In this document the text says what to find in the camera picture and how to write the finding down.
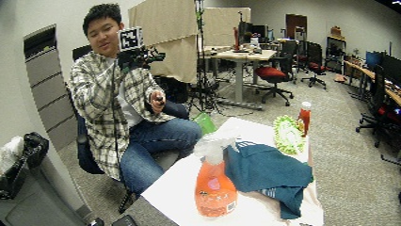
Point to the small black object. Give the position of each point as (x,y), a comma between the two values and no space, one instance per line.
(160,100)

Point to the large beige partition screen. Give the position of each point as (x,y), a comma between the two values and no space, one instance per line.
(171,37)

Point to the white marker cube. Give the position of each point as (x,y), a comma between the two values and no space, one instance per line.
(131,38)

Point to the black tripod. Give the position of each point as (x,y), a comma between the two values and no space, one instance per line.
(202,69)

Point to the person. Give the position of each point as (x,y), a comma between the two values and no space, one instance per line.
(105,97)

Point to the green bag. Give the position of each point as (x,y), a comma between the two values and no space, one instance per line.
(204,123)

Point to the small beige partition screen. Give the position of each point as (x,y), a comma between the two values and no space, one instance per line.
(222,25)

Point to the red tall bottle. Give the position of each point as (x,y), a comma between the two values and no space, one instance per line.
(236,38)

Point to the light wooden desk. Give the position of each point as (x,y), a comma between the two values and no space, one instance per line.
(243,56)

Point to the black desk monitor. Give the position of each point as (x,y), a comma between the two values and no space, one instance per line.
(260,31)
(244,31)

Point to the white jug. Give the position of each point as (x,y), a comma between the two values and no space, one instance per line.
(255,41)

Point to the grey drawer cabinet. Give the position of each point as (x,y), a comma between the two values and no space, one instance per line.
(53,94)

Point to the dark blue office chair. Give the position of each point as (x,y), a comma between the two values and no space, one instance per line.
(87,155)

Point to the red seat office chair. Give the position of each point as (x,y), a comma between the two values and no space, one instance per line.
(271,72)

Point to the orange spray bottle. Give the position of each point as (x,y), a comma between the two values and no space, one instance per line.
(215,188)

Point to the green microfiber duster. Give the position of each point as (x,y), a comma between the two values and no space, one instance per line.
(288,135)

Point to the teal cloth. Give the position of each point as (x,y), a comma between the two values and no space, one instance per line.
(263,169)

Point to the red bottle with white cap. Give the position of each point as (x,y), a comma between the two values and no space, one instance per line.
(304,118)

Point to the black bag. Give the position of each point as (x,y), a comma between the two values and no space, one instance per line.
(31,149)

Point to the brown door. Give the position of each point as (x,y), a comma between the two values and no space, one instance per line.
(296,23)

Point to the black office chair red cushion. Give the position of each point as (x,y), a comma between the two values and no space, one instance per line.
(315,64)

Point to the white plastic bag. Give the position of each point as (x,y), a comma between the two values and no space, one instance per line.
(10,153)

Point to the black device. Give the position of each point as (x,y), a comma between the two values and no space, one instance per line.
(124,221)

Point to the black shelf rack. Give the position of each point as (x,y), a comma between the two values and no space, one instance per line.
(335,51)

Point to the orange box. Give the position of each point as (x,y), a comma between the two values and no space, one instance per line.
(336,31)

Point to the grey bin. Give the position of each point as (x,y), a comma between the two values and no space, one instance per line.
(38,201)

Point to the long wooden desk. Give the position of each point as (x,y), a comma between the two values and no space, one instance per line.
(368,73)

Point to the blue monitor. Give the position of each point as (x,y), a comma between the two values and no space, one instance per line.
(374,59)

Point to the black mesh office chair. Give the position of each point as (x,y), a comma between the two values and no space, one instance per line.
(379,97)

